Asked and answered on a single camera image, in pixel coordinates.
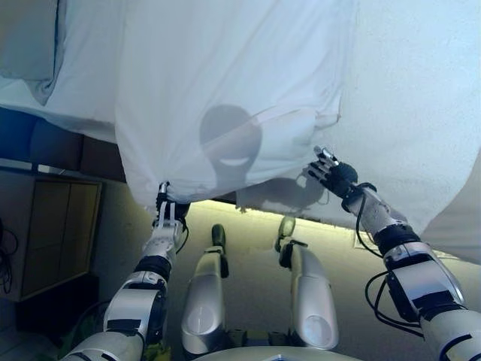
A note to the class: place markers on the dark robot foot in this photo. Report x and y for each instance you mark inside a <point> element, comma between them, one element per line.
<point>218,235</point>
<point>287,227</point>

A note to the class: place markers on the silver right robot leg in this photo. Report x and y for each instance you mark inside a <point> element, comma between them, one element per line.
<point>312,293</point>

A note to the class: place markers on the silver robot leg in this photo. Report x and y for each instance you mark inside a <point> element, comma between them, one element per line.
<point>312,293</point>
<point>204,301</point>

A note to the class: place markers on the black box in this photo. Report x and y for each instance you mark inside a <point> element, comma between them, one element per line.
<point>52,308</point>

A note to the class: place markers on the wooden nightstand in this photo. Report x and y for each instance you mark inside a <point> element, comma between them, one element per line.
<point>56,233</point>

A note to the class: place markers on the beige pillow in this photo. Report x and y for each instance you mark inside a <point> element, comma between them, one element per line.
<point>26,41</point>

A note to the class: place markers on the green leafy plant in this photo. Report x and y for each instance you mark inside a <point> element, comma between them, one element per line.
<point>154,351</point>

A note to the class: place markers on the silver left robot leg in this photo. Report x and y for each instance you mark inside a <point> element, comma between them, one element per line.
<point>204,301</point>

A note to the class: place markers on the white fitted bed sheet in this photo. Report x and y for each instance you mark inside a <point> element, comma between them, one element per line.
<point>90,75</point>

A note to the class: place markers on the brown upholstered bed frame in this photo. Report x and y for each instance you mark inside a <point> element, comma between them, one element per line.
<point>67,150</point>

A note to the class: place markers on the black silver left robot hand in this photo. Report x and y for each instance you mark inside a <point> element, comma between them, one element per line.
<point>171,214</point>

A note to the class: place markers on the silver robot torso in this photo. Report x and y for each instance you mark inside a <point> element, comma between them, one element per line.
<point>263,351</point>

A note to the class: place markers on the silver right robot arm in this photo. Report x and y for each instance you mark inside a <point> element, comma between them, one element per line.
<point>421,270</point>

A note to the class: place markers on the dark left robot foot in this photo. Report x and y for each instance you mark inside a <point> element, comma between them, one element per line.
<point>218,235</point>

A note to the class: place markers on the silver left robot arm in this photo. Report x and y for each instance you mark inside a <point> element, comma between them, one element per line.
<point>131,301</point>

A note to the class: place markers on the dark right robot foot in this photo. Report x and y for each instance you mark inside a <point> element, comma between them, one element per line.
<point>287,227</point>

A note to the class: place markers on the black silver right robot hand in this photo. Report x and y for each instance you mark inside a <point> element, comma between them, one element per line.
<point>340,176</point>

